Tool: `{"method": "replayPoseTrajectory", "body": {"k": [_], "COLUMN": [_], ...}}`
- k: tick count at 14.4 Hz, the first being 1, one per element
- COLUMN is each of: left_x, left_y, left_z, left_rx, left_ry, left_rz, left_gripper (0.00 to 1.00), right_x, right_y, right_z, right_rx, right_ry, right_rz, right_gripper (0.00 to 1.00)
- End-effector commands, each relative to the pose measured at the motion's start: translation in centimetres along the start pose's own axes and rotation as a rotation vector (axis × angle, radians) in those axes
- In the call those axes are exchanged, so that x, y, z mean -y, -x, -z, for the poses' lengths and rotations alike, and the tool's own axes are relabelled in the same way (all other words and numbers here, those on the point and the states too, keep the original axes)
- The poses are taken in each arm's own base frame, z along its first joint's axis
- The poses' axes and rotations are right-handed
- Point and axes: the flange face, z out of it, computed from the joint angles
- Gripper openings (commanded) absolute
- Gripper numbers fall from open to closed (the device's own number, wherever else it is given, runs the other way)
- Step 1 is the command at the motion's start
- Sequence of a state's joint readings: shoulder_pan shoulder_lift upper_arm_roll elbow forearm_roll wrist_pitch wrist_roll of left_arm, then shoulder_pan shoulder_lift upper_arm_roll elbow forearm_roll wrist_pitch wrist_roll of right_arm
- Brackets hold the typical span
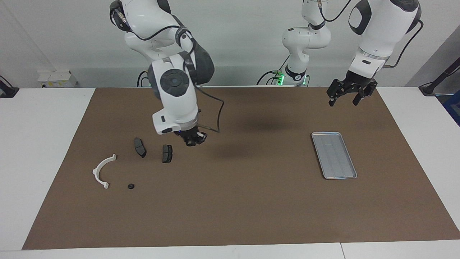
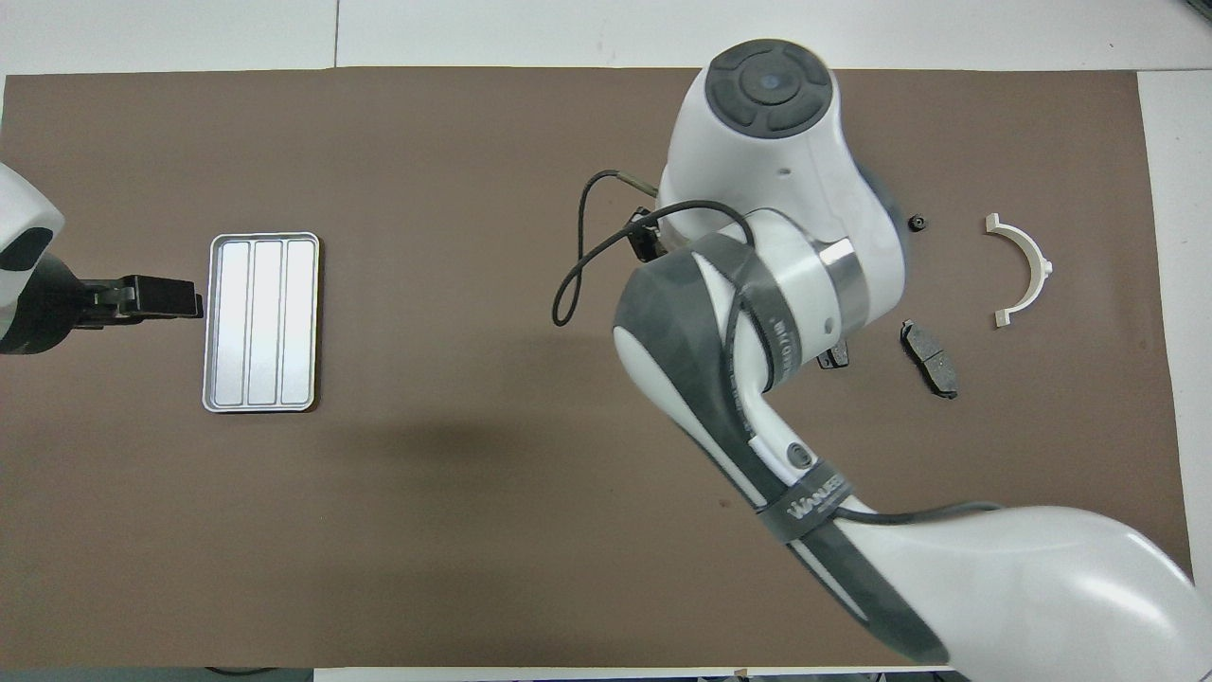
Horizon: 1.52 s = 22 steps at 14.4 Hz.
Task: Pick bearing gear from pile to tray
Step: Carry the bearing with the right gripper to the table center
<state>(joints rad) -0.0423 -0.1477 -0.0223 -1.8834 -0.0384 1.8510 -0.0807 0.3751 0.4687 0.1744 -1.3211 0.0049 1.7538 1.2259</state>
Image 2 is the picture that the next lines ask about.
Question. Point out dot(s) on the short rectangular dark brake pad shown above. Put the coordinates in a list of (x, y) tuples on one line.
[(838, 358)]

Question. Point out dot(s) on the white curved plastic bracket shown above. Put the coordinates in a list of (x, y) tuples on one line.
[(1042, 268)]

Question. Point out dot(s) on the brown table mat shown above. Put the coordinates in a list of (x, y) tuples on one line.
[(473, 530)]

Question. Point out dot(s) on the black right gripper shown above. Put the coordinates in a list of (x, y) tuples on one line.
[(651, 242)]

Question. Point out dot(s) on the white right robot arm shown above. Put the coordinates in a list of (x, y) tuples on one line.
[(786, 161)]

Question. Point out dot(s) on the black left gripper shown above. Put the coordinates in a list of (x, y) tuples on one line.
[(52, 308)]

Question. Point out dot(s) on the long curved dark brake pad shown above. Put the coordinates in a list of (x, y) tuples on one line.
[(933, 362)]

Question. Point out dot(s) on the silver metal tray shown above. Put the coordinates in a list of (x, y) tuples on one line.
[(260, 322)]

